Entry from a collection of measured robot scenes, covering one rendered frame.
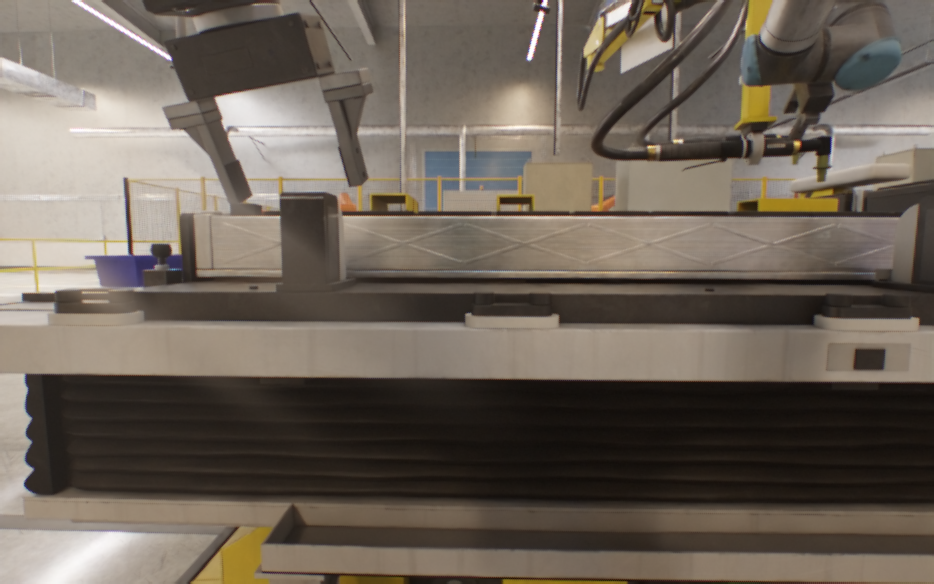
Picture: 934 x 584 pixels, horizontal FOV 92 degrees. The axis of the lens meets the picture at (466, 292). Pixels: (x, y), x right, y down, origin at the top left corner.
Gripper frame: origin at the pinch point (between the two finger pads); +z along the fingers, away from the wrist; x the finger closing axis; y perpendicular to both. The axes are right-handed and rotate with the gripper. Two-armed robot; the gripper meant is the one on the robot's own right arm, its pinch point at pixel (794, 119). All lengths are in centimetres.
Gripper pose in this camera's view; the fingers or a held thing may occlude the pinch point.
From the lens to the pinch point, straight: 142.4
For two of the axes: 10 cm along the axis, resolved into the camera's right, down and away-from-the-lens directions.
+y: -9.6, -0.3, 2.9
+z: 2.5, 4.2, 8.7
